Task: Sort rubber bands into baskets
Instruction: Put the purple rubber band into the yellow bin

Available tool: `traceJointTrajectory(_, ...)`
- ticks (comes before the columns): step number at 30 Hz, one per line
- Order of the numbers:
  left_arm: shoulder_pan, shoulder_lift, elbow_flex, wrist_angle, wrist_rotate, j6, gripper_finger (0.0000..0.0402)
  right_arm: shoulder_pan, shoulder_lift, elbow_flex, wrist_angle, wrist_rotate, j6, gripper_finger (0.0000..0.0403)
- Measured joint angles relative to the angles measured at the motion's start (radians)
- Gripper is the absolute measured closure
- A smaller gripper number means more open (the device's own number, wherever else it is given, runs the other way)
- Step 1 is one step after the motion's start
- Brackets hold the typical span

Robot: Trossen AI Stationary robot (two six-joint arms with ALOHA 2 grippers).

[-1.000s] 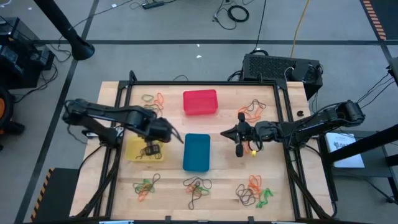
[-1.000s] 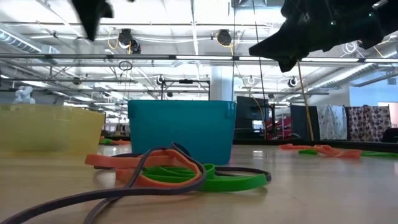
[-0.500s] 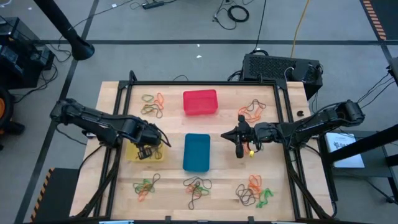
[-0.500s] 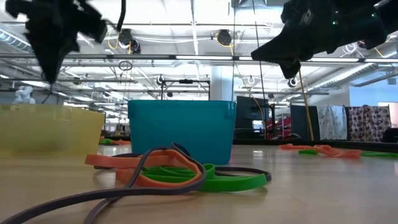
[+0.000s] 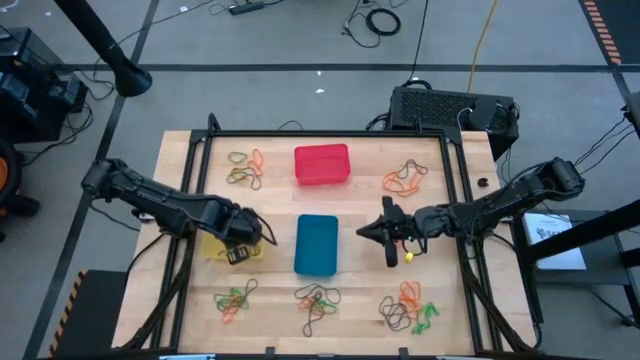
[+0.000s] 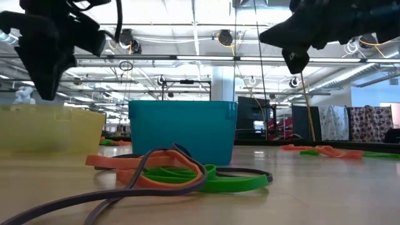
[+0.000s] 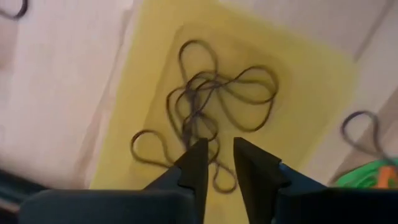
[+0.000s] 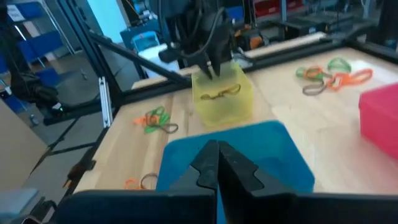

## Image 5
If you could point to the blue plastic basket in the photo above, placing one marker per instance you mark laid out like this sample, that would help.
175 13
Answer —
316 245

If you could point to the black equipment rack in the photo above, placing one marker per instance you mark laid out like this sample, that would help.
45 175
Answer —
30 100

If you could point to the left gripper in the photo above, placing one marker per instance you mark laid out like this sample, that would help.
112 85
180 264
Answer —
240 225

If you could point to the yellow label tag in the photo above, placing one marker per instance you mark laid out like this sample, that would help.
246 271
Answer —
409 257

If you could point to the orange rubber band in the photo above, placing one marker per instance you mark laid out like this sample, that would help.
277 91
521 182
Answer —
230 317
412 192
387 180
305 304
412 309
410 285
256 150

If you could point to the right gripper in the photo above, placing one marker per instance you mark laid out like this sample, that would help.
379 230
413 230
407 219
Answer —
420 222

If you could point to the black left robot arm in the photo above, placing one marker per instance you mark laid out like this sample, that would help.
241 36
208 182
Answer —
150 197

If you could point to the black computer case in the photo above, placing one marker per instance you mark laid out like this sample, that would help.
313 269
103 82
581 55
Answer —
430 107

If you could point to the white booklet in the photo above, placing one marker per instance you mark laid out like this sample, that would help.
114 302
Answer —
555 245

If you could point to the yellow plastic basket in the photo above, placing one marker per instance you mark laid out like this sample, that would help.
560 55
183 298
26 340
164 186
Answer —
210 248

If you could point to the small black knob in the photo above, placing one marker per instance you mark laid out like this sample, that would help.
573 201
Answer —
483 182

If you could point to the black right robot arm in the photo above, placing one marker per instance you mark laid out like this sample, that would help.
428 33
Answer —
500 205

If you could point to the black orange wheeled device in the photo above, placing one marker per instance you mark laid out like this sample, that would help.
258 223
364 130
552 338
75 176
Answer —
12 200

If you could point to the black side cart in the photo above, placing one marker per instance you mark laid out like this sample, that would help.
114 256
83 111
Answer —
605 272

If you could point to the black floor stand pole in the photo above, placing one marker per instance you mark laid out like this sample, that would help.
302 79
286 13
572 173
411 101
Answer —
100 40

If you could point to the black hazard-striped floor mat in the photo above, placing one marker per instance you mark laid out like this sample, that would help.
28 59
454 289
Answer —
95 315
625 25

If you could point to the red plastic basket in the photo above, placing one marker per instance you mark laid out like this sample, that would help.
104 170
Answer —
322 165

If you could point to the black power strip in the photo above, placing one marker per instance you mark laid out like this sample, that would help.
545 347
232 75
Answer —
246 8

